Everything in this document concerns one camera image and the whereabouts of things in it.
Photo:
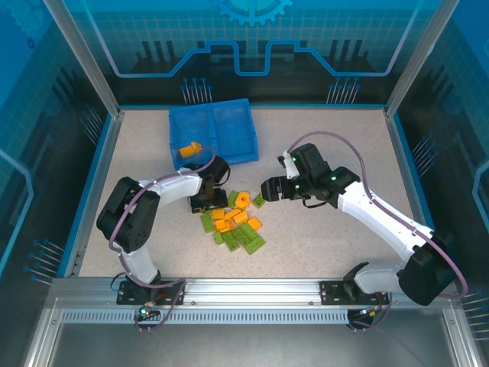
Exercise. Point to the green lego brick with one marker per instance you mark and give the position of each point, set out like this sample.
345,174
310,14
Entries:
240,234
230,241
255,243
207,222
233,199
218,238
260,200
249,230

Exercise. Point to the aluminium mounting rail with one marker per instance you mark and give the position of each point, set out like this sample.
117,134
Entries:
252,290

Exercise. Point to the blue divided mesh container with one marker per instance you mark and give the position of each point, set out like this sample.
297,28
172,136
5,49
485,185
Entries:
233,130

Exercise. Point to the aluminium side rail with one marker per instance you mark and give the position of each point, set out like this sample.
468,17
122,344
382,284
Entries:
399,153
108,153

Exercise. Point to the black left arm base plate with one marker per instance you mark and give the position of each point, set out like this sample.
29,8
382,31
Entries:
126,294

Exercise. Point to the small LED circuit board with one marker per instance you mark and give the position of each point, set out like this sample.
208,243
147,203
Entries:
145,312
366,312

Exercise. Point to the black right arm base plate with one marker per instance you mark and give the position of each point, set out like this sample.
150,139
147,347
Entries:
332,292

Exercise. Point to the aluminium frame post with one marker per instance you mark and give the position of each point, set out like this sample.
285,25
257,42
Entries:
85,57
421,57

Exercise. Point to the orange round lego with hole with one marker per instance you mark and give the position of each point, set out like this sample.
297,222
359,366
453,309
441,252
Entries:
242,200

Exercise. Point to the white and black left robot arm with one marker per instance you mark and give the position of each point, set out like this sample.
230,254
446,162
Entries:
179,189

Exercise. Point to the aluminium lower frame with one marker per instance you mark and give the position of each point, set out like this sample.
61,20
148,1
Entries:
452,325

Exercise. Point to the orange lego brick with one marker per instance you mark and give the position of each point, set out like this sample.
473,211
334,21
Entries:
240,218
222,226
254,224
190,150
232,214
217,215

